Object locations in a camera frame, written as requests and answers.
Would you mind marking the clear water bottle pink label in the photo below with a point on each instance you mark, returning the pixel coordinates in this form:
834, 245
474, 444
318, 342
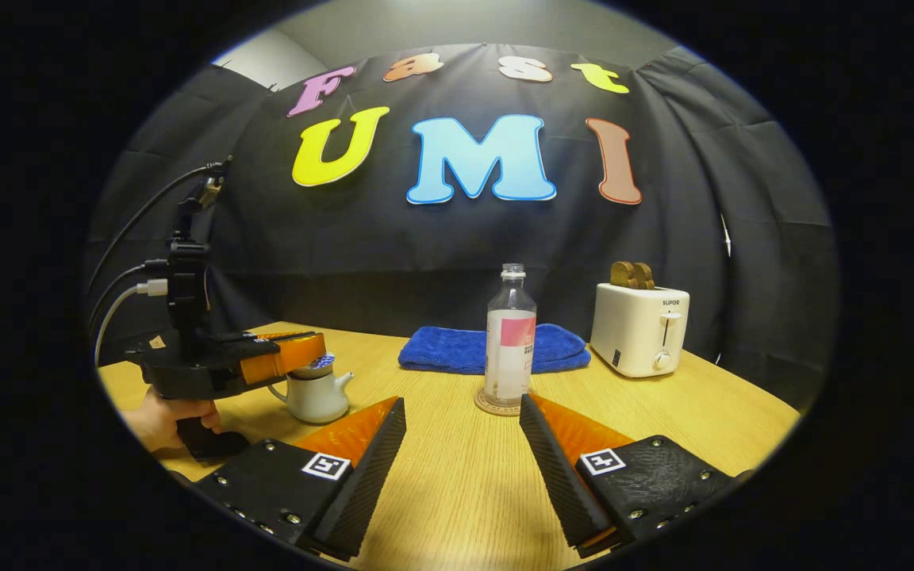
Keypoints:
508, 373

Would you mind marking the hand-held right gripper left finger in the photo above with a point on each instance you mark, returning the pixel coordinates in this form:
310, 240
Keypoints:
362, 484

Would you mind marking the white ceramic teacup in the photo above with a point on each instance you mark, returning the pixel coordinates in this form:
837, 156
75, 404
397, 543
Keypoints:
318, 400

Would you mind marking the brown toast slice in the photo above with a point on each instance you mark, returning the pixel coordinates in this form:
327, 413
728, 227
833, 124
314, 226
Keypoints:
646, 277
624, 275

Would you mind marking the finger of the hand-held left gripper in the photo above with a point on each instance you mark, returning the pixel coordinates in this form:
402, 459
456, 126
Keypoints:
282, 361
266, 339

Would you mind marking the round wooden coaster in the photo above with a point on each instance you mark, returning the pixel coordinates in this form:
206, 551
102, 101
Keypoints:
482, 401

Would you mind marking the black backdrop cloth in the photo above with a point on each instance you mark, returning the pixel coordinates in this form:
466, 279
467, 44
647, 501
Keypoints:
346, 254

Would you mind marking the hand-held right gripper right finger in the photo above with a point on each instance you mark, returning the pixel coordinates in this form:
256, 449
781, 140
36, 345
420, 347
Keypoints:
560, 468

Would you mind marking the blue towel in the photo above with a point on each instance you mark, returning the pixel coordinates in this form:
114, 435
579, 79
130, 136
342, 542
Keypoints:
441, 349

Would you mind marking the white toaster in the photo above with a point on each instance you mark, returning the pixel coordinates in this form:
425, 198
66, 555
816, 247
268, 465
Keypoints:
631, 329

